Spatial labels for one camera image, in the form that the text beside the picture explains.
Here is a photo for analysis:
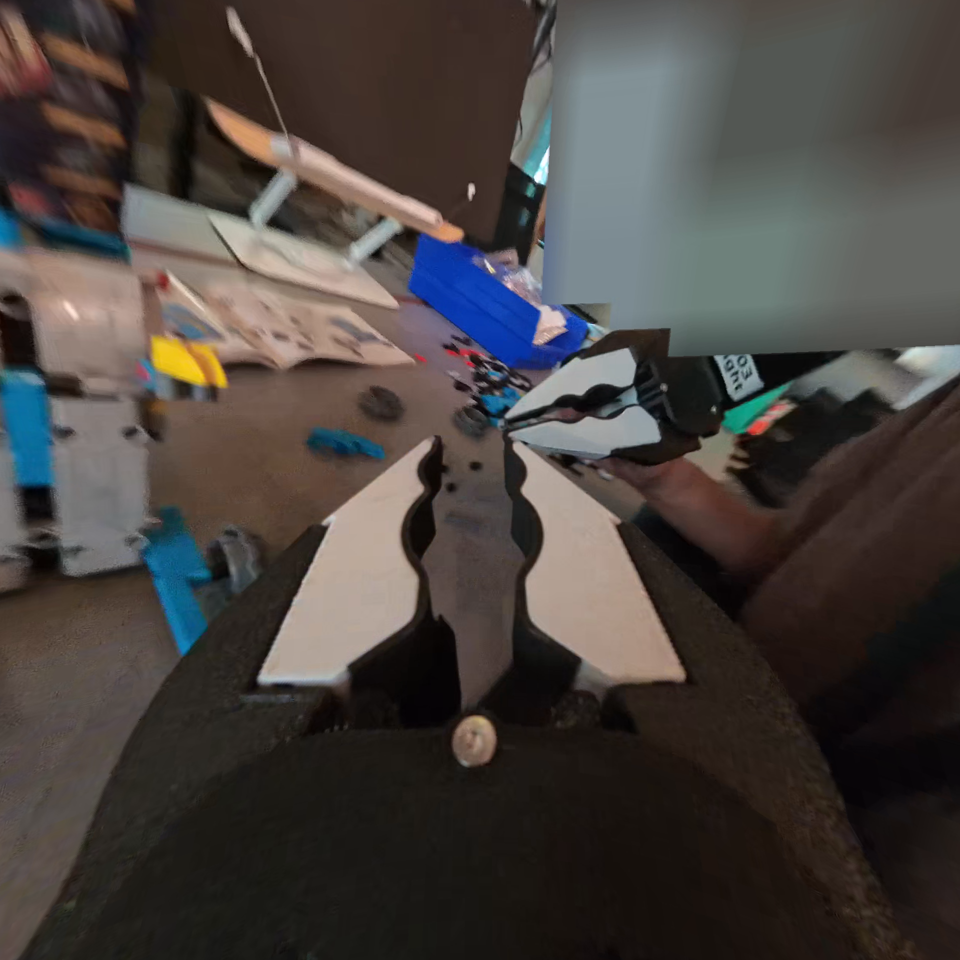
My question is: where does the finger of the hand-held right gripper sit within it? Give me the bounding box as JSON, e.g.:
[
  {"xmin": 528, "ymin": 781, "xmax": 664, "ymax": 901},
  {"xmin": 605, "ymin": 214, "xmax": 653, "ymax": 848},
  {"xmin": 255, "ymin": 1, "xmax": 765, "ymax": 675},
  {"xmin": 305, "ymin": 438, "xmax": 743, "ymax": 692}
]
[
  {"xmin": 504, "ymin": 348, "xmax": 640, "ymax": 425},
  {"xmin": 502, "ymin": 403, "xmax": 663, "ymax": 462}
]

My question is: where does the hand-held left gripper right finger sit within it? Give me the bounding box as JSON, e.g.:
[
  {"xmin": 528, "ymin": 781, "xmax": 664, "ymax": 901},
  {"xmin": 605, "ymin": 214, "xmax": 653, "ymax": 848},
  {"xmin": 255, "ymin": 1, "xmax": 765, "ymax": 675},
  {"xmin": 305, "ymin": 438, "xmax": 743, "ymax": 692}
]
[{"xmin": 480, "ymin": 438, "xmax": 688, "ymax": 712}]

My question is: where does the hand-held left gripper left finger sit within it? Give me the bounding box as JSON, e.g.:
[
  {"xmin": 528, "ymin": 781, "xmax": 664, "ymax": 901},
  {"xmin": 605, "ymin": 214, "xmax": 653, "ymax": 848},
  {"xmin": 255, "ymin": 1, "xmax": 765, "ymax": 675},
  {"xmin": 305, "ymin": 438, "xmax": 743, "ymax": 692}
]
[{"xmin": 257, "ymin": 435, "xmax": 461, "ymax": 725}]

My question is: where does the blue toy brick beam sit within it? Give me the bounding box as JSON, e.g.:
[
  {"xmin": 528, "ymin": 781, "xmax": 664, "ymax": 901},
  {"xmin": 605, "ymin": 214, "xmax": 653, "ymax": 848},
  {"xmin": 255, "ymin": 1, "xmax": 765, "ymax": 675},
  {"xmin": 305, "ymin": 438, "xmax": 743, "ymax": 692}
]
[{"xmin": 306, "ymin": 427, "xmax": 388, "ymax": 461}]

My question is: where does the grey desk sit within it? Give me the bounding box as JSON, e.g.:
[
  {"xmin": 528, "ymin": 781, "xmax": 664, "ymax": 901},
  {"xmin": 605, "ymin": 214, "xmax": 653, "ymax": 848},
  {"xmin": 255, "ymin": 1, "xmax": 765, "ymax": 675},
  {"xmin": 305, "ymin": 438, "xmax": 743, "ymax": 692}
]
[{"xmin": 0, "ymin": 255, "xmax": 744, "ymax": 960}]

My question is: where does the person's right hand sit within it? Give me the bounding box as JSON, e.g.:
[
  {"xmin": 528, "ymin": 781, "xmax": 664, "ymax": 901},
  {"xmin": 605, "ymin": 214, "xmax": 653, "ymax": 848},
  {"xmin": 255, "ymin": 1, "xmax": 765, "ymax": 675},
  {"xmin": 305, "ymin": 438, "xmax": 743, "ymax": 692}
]
[{"xmin": 598, "ymin": 454, "xmax": 715, "ymax": 520}]

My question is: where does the pile of toy brick pieces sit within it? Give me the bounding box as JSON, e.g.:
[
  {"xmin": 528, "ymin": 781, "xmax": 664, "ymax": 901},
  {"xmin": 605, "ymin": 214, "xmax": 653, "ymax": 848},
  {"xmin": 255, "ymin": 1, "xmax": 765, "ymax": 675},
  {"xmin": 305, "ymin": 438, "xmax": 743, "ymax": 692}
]
[{"xmin": 438, "ymin": 337, "xmax": 543, "ymax": 441}]

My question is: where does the clear plastic bag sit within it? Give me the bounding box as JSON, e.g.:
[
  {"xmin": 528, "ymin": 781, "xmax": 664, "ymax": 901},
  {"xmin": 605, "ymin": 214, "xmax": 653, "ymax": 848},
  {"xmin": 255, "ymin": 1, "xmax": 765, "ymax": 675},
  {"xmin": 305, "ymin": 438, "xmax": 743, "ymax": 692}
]
[{"xmin": 478, "ymin": 251, "xmax": 543, "ymax": 303}]

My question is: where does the blue storage bin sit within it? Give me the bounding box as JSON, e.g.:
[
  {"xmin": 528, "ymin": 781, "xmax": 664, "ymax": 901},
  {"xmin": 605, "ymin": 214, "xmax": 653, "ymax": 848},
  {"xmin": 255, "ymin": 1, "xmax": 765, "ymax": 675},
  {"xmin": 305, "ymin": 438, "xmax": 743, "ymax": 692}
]
[{"xmin": 408, "ymin": 234, "xmax": 591, "ymax": 372}]

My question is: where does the grey toy gear wheel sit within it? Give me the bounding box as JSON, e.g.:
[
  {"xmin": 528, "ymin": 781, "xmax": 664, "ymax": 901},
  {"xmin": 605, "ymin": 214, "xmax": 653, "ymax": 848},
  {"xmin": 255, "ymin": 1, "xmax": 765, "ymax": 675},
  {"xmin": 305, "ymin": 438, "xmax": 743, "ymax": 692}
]
[{"xmin": 357, "ymin": 385, "xmax": 407, "ymax": 422}]

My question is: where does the person's brown clothing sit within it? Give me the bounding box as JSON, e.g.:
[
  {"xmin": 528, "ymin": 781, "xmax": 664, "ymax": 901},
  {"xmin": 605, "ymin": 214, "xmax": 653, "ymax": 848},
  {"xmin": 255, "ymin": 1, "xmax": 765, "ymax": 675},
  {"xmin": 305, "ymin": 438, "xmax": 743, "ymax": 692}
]
[{"xmin": 738, "ymin": 378, "xmax": 960, "ymax": 960}]

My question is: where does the open instruction booklet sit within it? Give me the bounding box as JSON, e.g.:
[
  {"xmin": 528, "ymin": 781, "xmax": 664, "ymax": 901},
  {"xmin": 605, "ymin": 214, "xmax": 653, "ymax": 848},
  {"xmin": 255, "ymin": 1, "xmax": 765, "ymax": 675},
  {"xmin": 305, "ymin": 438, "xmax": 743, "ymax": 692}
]
[{"xmin": 161, "ymin": 271, "xmax": 415, "ymax": 372}]

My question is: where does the blue grey toy brick robot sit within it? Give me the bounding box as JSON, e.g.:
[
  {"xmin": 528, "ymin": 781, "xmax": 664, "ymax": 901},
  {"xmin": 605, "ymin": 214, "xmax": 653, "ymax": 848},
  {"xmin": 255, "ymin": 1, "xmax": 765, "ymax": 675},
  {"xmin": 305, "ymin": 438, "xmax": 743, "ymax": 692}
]
[{"xmin": 0, "ymin": 247, "xmax": 264, "ymax": 657}]

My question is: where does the white laptop stand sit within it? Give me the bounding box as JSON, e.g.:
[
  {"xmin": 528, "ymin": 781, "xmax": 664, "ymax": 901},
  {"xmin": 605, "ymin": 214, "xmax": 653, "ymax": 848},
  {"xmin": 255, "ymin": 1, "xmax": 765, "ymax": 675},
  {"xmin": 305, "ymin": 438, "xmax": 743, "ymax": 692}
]
[{"xmin": 202, "ymin": 7, "xmax": 466, "ymax": 310}]

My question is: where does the dark divider panel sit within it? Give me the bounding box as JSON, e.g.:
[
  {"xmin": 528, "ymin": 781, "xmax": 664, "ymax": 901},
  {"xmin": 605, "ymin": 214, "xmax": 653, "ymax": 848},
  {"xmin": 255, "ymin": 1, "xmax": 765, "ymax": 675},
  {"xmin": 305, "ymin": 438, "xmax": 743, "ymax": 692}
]
[{"xmin": 146, "ymin": 0, "xmax": 541, "ymax": 252}]

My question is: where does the toy robot kit box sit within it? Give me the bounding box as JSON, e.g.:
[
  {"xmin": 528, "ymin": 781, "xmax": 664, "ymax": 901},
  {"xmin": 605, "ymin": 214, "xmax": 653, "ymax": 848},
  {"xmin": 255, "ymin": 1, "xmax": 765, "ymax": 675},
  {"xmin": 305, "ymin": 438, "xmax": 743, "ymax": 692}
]
[{"xmin": 0, "ymin": 0, "xmax": 144, "ymax": 252}]

